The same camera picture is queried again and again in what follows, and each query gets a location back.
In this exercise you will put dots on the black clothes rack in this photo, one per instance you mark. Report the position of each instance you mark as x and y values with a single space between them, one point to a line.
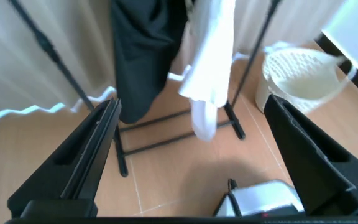
51 53

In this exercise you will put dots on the black shorts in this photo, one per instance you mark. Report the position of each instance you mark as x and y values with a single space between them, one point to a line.
145 56

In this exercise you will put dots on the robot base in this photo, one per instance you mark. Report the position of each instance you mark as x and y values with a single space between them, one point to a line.
266 199

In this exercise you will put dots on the white laundry basket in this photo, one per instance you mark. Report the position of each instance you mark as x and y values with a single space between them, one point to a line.
300 77

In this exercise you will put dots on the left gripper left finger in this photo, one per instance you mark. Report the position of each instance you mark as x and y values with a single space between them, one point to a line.
51 186

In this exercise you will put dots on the white garment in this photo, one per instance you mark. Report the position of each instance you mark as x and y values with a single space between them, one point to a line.
213 68

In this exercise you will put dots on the beige curtain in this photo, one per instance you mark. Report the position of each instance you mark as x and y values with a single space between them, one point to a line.
11 62

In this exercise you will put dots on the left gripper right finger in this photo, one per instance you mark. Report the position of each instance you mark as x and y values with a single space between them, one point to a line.
322 174

